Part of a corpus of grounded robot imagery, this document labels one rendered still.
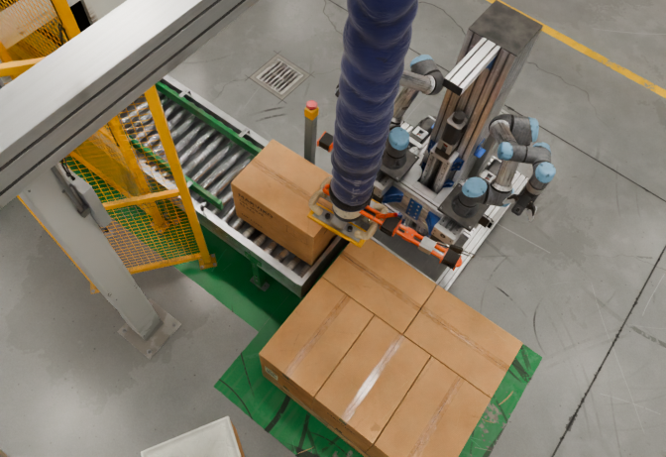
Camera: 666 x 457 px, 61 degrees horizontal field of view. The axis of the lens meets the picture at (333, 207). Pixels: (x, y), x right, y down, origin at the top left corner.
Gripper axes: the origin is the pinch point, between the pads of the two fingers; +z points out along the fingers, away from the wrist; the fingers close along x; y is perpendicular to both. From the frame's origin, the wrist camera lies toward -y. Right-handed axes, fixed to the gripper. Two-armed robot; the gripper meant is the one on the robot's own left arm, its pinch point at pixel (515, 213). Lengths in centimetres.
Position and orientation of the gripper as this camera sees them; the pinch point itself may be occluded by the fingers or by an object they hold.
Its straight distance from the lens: 274.2
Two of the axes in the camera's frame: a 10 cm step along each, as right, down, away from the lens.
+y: 6.2, -6.7, 4.2
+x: -7.8, -5.6, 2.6
